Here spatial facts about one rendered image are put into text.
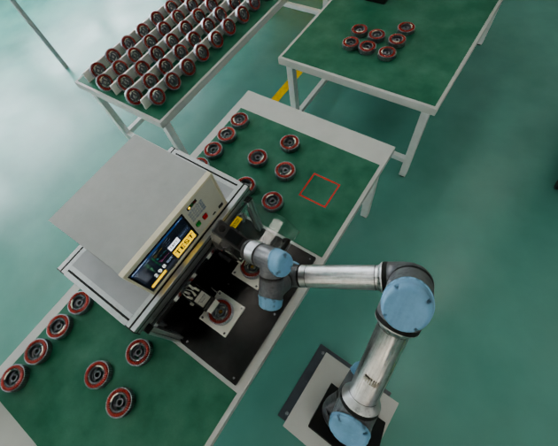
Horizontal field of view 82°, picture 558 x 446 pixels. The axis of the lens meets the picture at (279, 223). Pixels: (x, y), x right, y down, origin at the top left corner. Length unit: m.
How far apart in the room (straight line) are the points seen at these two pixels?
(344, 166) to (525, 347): 1.53
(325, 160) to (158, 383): 1.34
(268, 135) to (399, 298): 1.38
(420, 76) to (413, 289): 1.70
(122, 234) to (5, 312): 2.17
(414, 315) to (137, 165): 1.02
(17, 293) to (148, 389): 1.86
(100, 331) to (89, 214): 0.69
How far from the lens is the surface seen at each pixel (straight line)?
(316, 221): 1.61
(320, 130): 1.95
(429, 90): 2.23
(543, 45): 4.18
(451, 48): 2.56
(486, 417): 2.36
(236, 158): 1.89
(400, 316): 0.83
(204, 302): 1.43
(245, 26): 2.83
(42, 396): 1.87
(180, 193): 1.13
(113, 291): 1.33
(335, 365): 1.44
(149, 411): 1.60
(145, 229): 1.11
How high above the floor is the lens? 2.18
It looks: 62 degrees down
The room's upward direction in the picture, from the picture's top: 15 degrees counter-clockwise
